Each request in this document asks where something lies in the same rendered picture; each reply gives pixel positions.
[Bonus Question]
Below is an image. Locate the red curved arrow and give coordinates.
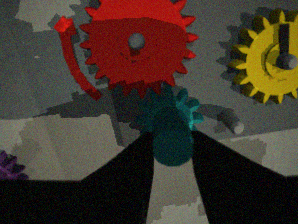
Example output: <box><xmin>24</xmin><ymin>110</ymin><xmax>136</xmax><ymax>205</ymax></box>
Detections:
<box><xmin>54</xmin><ymin>16</ymin><xmax>103</xmax><ymax>101</ymax></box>

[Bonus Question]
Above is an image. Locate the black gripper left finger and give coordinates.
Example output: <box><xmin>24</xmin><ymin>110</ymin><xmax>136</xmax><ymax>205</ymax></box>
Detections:
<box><xmin>0</xmin><ymin>132</ymin><xmax>154</xmax><ymax>224</ymax></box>

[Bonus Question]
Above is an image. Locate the yellow gear with black stripe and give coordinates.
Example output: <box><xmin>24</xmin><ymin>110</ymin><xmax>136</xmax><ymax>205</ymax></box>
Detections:
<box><xmin>228</xmin><ymin>9</ymin><xmax>298</xmax><ymax>104</ymax></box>

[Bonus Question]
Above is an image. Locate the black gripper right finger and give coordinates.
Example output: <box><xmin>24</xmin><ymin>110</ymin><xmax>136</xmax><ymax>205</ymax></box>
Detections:
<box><xmin>191</xmin><ymin>131</ymin><xmax>298</xmax><ymax>224</ymax></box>

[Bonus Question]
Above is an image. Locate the red gear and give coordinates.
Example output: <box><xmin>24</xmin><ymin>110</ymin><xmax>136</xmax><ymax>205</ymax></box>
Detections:
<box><xmin>79</xmin><ymin>0</ymin><xmax>199</xmax><ymax>98</ymax></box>

